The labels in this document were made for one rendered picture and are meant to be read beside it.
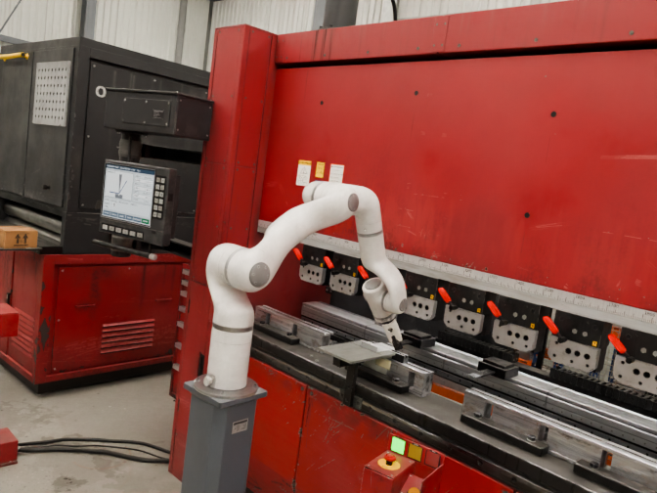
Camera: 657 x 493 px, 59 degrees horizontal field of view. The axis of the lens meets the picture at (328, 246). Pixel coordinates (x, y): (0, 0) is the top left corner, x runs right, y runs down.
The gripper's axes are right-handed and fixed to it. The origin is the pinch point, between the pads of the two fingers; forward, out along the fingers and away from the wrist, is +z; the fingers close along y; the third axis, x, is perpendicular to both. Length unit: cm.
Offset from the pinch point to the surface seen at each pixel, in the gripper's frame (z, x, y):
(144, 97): -96, 75, 111
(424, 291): -15.1, -16.8, 6.9
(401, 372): 12.3, 2.6, -2.2
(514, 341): -8.5, -38.6, -25.5
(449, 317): -9.8, -21.7, -5.5
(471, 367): 27.2, -24.4, 2.5
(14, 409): 43, 241, 100
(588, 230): -39, -69, -21
